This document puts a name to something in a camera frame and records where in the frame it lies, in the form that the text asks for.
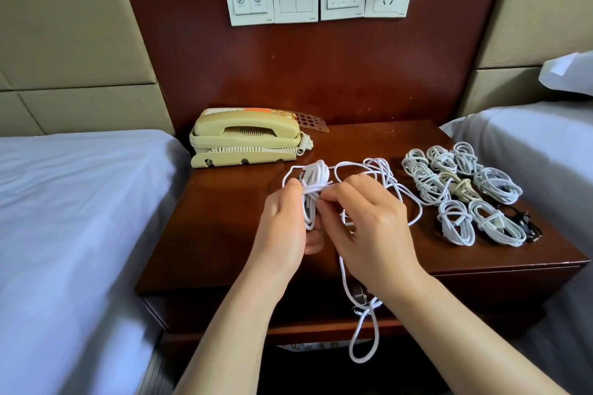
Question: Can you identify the dark wooden wall panel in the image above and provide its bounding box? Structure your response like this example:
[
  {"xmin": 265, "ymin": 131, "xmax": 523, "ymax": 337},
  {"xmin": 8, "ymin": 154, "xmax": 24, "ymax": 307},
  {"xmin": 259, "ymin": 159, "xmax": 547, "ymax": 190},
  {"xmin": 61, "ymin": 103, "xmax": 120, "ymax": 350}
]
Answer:
[{"xmin": 111, "ymin": 0, "xmax": 515, "ymax": 136}]

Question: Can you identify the wooden nightstand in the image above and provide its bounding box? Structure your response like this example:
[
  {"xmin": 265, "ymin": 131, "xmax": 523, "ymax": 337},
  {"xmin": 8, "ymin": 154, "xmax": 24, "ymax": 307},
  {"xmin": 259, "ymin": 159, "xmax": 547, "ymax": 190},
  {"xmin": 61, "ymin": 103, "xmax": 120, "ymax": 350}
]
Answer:
[{"xmin": 136, "ymin": 120, "xmax": 591, "ymax": 395}]

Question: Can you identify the left bed white sheet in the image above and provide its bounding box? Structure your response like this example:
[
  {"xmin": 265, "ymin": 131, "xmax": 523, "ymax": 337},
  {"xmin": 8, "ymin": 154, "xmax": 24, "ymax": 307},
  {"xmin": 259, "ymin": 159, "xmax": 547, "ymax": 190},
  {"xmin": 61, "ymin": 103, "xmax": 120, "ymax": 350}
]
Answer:
[{"xmin": 0, "ymin": 129, "xmax": 193, "ymax": 395}]

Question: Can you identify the white pillow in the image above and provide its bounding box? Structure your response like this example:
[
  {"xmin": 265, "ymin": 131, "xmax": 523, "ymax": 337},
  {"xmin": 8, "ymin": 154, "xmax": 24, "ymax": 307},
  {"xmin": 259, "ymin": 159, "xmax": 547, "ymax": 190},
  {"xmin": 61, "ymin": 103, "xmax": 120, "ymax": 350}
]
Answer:
[{"xmin": 539, "ymin": 50, "xmax": 593, "ymax": 97}]

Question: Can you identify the beige corded telephone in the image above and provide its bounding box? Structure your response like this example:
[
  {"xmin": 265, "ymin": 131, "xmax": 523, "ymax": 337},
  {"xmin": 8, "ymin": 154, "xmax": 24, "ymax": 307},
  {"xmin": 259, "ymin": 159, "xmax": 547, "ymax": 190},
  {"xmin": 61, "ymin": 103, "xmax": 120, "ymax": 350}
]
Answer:
[{"xmin": 190, "ymin": 107, "xmax": 330, "ymax": 169}]

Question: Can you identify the beige padded headboard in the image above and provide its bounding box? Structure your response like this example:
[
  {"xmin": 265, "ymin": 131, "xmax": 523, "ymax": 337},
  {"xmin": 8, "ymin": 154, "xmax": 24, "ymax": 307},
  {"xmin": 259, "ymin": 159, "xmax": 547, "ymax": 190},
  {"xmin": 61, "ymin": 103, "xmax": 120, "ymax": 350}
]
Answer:
[
  {"xmin": 458, "ymin": 0, "xmax": 593, "ymax": 118},
  {"xmin": 0, "ymin": 0, "xmax": 175, "ymax": 136}
]

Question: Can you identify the bed white sheet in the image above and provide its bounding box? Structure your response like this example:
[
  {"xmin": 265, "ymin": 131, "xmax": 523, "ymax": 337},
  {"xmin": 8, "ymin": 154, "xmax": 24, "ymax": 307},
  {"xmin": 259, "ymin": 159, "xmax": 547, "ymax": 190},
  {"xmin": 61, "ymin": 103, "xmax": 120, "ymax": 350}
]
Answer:
[
  {"xmin": 440, "ymin": 100, "xmax": 593, "ymax": 395},
  {"xmin": 0, "ymin": 129, "xmax": 193, "ymax": 395}
]

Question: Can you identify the person's right hand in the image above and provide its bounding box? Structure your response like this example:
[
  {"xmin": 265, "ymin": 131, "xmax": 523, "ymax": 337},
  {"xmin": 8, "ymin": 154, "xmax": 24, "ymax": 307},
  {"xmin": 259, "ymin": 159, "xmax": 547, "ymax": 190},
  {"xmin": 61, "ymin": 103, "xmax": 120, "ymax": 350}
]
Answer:
[{"xmin": 315, "ymin": 172, "xmax": 427, "ymax": 303}]

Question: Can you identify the right bed white sheet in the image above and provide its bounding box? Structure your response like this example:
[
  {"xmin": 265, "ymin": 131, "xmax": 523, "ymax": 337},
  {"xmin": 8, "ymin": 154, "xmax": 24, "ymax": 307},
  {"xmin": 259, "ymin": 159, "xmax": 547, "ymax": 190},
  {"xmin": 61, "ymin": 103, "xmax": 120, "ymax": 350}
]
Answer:
[{"xmin": 440, "ymin": 100, "xmax": 593, "ymax": 395}]

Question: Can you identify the person's left forearm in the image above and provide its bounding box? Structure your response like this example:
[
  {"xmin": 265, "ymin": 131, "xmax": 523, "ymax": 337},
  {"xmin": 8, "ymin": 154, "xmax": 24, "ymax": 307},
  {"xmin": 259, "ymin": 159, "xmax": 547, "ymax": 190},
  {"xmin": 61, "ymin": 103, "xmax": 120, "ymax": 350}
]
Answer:
[{"xmin": 174, "ymin": 274, "xmax": 293, "ymax": 395}]

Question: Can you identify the person's right forearm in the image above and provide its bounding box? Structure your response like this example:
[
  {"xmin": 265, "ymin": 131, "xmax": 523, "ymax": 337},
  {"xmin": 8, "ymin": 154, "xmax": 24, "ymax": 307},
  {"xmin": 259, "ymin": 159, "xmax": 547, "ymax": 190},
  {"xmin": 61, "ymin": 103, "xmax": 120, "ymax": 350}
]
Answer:
[{"xmin": 389, "ymin": 270, "xmax": 568, "ymax": 395}]

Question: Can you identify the person's left hand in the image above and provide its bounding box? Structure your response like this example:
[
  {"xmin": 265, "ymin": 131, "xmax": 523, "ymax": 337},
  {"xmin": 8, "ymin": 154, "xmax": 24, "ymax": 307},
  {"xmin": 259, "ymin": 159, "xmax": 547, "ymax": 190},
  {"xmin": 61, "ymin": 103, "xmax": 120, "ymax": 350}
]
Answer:
[{"xmin": 245, "ymin": 177, "xmax": 326, "ymax": 289}]

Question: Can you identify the white crumpled bag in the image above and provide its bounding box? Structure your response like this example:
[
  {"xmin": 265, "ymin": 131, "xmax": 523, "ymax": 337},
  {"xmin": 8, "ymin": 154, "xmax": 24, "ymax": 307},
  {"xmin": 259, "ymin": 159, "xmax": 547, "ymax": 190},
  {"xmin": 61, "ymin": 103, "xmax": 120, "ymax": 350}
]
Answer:
[{"xmin": 278, "ymin": 340, "xmax": 351, "ymax": 352}]

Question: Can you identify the dark wooden drawer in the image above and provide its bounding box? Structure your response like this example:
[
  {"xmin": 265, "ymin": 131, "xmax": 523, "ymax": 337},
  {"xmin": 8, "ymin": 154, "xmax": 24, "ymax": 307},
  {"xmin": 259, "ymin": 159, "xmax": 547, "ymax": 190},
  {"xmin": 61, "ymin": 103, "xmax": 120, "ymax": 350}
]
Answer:
[{"xmin": 158, "ymin": 279, "xmax": 571, "ymax": 340}]

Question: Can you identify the cream cable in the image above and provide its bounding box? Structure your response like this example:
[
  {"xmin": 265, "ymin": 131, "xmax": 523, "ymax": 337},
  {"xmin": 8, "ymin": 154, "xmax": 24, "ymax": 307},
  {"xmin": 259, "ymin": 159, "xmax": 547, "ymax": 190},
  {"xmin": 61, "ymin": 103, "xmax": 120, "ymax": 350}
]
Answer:
[{"xmin": 438, "ymin": 172, "xmax": 483, "ymax": 204}]

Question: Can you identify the thin black cable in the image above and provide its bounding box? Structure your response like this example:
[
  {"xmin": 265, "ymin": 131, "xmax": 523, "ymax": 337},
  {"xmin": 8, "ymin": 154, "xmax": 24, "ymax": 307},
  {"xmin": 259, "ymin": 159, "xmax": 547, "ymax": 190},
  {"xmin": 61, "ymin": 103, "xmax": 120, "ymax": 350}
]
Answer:
[{"xmin": 510, "ymin": 209, "xmax": 543, "ymax": 243}]

